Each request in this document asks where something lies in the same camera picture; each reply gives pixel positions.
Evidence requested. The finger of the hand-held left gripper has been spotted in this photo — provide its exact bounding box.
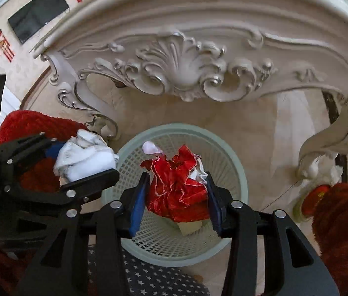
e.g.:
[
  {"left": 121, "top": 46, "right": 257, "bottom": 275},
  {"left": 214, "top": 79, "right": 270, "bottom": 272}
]
[
  {"left": 0, "top": 132, "right": 66, "bottom": 173},
  {"left": 4, "top": 169, "right": 120, "bottom": 219}
]

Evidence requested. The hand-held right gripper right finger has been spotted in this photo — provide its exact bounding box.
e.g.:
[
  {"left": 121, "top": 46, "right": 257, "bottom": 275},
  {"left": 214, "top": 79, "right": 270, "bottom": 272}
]
[{"left": 205, "top": 173, "right": 341, "bottom": 296}]

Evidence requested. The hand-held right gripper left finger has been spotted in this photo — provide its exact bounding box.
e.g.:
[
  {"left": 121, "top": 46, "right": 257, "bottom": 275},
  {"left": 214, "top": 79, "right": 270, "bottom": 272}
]
[{"left": 15, "top": 171, "right": 151, "bottom": 296}]

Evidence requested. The white tissue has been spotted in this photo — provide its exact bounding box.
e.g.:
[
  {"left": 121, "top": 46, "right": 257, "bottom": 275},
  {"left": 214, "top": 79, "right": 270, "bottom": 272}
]
[{"left": 53, "top": 129, "right": 119, "bottom": 183}]

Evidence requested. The red wrapper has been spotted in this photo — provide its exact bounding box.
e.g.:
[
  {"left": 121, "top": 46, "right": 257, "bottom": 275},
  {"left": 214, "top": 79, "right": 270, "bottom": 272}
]
[{"left": 140, "top": 144, "right": 210, "bottom": 222}]

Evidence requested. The pale green mesh waste basket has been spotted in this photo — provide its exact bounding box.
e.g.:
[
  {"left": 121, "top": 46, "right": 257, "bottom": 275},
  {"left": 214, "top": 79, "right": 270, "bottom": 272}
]
[{"left": 101, "top": 123, "right": 249, "bottom": 268}]

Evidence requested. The person's left leg red fleece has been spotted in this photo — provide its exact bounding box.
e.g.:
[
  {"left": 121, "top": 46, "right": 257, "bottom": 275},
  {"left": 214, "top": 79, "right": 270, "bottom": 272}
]
[{"left": 0, "top": 109, "right": 90, "bottom": 193}]

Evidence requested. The person's leg red fleece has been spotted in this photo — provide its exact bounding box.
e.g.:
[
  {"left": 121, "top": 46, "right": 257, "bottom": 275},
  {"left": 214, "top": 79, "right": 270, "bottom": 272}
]
[
  {"left": 0, "top": 109, "right": 90, "bottom": 193},
  {"left": 312, "top": 183, "right": 348, "bottom": 296}
]

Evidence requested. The beige paper scrap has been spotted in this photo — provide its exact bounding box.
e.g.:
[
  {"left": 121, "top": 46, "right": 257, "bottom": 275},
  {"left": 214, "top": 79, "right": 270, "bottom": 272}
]
[{"left": 177, "top": 219, "right": 208, "bottom": 236}]

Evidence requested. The small white paper scrap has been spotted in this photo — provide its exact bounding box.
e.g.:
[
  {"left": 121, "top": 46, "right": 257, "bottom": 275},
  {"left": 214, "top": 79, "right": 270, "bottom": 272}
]
[{"left": 142, "top": 141, "right": 165, "bottom": 158}]

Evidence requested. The dark star-print cloth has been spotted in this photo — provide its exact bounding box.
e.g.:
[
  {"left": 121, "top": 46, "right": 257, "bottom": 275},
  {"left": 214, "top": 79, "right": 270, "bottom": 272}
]
[{"left": 88, "top": 243, "right": 212, "bottom": 296}]

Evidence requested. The red and white plush slipper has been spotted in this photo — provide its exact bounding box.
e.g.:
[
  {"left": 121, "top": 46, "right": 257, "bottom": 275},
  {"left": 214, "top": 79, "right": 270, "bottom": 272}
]
[{"left": 293, "top": 176, "right": 332, "bottom": 224}]

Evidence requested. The person's right leg red fleece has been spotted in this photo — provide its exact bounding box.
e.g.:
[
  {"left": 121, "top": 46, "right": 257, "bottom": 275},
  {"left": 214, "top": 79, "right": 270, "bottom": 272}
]
[{"left": 312, "top": 183, "right": 348, "bottom": 296}]

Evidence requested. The ornate carved white table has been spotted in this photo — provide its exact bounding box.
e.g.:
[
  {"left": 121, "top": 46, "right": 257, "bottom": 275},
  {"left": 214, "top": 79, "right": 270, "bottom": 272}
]
[{"left": 30, "top": 0, "right": 348, "bottom": 188}]

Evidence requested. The black wall television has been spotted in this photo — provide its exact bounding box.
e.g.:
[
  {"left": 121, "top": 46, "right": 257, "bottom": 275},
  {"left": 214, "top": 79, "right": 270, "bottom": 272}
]
[{"left": 7, "top": 0, "right": 70, "bottom": 45}]

